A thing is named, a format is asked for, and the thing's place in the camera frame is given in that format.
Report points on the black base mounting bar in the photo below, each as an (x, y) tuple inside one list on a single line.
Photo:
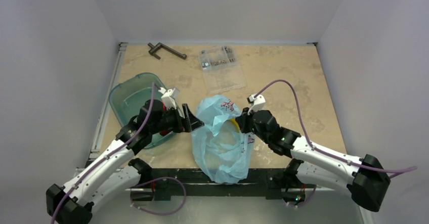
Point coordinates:
[(270, 183)]

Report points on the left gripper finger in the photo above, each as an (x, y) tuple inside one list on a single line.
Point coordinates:
[(190, 118), (193, 125)]

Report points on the dark metal crank handle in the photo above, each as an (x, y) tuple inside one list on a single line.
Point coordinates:
[(155, 48)]

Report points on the yellow fake banana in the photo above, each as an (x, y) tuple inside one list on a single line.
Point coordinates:
[(234, 122)]

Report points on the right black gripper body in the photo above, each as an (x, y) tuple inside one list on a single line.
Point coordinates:
[(245, 122)]

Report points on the teal plastic tub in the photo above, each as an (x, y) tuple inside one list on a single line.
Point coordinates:
[(128, 98)]

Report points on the red fake apple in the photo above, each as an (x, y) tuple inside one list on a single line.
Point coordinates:
[(165, 133)]

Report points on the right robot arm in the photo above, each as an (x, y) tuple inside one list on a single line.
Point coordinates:
[(363, 179)]

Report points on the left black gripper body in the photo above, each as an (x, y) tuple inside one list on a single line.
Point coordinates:
[(170, 120)]

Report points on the light blue plastic bag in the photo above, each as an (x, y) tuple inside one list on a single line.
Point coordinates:
[(219, 149)]

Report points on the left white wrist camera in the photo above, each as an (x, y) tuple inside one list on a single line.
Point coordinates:
[(169, 97)]

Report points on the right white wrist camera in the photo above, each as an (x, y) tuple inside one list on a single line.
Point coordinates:
[(256, 102)]

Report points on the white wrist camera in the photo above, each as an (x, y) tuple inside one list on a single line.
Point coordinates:
[(256, 102), (169, 97)]

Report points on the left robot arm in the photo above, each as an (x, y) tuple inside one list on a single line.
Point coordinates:
[(118, 168)]

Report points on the clear plastic organizer box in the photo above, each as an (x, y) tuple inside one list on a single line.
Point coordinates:
[(221, 69)]

